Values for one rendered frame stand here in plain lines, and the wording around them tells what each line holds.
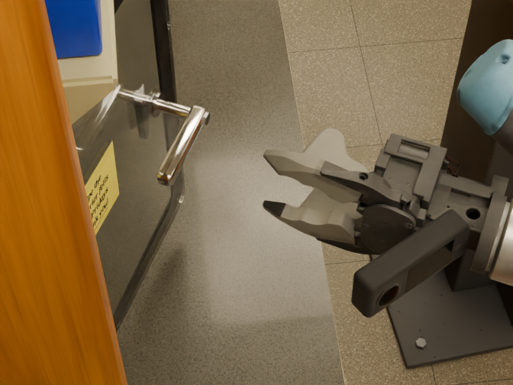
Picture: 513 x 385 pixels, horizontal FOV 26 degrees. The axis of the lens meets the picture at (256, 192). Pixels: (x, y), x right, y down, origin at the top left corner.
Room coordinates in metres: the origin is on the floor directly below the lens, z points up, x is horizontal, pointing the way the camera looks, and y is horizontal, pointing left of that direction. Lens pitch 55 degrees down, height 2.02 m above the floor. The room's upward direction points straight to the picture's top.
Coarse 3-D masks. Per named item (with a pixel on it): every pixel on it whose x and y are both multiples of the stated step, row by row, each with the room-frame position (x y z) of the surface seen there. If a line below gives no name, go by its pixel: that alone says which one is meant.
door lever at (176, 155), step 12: (156, 96) 0.68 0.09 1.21; (156, 108) 0.68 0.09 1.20; (168, 108) 0.67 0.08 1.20; (180, 108) 0.67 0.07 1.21; (192, 108) 0.67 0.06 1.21; (204, 108) 0.67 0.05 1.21; (192, 120) 0.66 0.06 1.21; (204, 120) 0.66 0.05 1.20; (180, 132) 0.64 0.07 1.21; (192, 132) 0.64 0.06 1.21; (180, 144) 0.63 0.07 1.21; (192, 144) 0.64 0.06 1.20; (168, 156) 0.61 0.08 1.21; (180, 156) 0.61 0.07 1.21; (168, 168) 0.60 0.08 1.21; (180, 168) 0.61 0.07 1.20; (168, 180) 0.59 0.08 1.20
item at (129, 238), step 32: (128, 0) 0.66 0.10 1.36; (160, 0) 0.71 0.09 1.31; (128, 32) 0.65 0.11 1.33; (160, 32) 0.70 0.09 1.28; (128, 64) 0.64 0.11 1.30; (160, 64) 0.70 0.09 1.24; (128, 96) 0.64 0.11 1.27; (96, 128) 0.58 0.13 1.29; (128, 128) 0.63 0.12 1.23; (160, 128) 0.68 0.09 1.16; (96, 160) 0.57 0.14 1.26; (128, 160) 0.62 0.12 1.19; (160, 160) 0.68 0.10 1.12; (128, 192) 0.61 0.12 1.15; (160, 192) 0.67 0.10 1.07; (128, 224) 0.60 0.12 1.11; (160, 224) 0.66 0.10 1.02; (128, 256) 0.59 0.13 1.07; (128, 288) 0.58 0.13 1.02
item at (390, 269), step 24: (456, 216) 0.54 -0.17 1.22; (408, 240) 0.51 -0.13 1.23; (432, 240) 0.51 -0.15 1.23; (456, 240) 0.52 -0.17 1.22; (384, 264) 0.49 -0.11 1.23; (408, 264) 0.49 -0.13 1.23; (432, 264) 0.50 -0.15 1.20; (360, 288) 0.47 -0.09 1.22; (384, 288) 0.47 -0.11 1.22; (408, 288) 0.49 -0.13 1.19
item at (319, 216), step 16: (320, 192) 0.61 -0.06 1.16; (272, 208) 0.58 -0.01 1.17; (288, 208) 0.58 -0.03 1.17; (304, 208) 0.58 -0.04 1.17; (320, 208) 0.59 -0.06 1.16; (336, 208) 0.58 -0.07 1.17; (352, 208) 0.58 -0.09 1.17; (288, 224) 0.57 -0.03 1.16; (304, 224) 0.57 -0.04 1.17; (320, 224) 0.56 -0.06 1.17; (336, 224) 0.56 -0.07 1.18; (352, 224) 0.56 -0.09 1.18; (336, 240) 0.55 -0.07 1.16; (352, 240) 0.55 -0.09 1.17
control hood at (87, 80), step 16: (112, 0) 0.51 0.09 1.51; (112, 16) 0.50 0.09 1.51; (112, 32) 0.48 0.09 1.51; (112, 48) 0.47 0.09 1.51; (64, 64) 0.45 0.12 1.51; (80, 64) 0.45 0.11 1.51; (96, 64) 0.45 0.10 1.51; (112, 64) 0.46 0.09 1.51; (64, 80) 0.44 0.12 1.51; (80, 80) 0.44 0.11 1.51; (96, 80) 0.44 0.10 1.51; (112, 80) 0.44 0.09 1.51; (80, 96) 0.44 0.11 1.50; (96, 96) 0.44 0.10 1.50; (80, 112) 0.44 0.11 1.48
